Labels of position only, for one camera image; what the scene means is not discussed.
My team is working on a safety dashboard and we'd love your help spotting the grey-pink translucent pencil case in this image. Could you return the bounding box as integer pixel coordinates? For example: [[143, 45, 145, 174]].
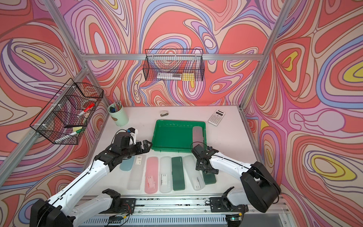
[[192, 126, 204, 148]]

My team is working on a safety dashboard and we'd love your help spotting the yellow box in basket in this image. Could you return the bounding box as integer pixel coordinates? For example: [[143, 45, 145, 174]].
[[181, 72, 195, 81]]

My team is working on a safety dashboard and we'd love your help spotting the clear box in basket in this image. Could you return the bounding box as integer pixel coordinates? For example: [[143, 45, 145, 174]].
[[157, 72, 182, 80]]

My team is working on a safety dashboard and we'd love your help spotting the clear frosted pencil case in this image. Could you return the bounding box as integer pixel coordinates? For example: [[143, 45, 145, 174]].
[[127, 155, 146, 191]]

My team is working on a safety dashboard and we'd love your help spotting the red marker in basket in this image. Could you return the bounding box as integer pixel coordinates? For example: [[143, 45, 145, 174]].
[[77, 103, 95, 117]]

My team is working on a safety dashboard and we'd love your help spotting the green plastic storage tray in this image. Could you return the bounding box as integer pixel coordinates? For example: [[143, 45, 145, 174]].
[[152, 120, 207, 153]]

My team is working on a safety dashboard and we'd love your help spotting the wire basket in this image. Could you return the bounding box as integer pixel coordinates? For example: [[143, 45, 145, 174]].
[[30, 79, 104, 145], [143, 48, 205, 81]]

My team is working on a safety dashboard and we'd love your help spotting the white translucent pencil case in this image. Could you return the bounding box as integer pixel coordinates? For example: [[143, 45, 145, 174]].
[[159, 157, 173, 194]]

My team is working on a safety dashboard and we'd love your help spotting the left wire basket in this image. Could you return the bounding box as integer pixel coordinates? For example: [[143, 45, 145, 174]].
[[30, 79, 104, 145]]

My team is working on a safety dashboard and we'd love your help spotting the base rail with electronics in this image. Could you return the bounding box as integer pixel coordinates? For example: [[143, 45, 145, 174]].
[[82, 195, 296, 227]]

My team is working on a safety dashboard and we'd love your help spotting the pink pencil case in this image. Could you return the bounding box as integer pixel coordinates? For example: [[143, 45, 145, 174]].
[[145, 157, 159, 194]]

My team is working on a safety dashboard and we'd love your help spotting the teal pencil case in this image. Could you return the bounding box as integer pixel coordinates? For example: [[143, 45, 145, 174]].
[[120, 156, 135, 172]]

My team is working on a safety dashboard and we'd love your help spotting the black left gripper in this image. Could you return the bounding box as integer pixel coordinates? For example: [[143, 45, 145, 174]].
[[120, 139, 153, 160]]

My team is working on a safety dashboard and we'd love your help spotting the frosted white pencil case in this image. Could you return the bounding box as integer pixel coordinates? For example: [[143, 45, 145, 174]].
[[182, 155, 205, 191]]

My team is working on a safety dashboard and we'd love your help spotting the back wire basket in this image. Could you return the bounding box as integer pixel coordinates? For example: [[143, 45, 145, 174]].
[[143, 48, 205, 81]]

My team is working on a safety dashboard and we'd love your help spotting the green white marker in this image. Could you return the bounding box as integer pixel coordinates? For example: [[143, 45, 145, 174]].
[[55, 129, 83, 143]]

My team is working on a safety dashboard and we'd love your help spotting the dark green translucent pencil case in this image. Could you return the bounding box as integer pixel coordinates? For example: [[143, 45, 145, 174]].
[[202, 172, 216, 185]]

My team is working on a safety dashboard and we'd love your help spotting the green pen cup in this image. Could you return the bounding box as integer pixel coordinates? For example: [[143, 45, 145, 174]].
[[107, 100, 129, 126]]

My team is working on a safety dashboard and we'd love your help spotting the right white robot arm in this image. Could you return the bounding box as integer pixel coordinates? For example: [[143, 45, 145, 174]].
[[192, 144, 281, 213]]

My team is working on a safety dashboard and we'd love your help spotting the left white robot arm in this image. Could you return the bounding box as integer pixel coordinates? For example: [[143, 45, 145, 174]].
[[29, 128, 153, 227]]

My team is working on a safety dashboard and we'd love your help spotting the white scientific calculator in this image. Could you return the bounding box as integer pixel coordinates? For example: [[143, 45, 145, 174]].
[[208, 110, 225, 126]]

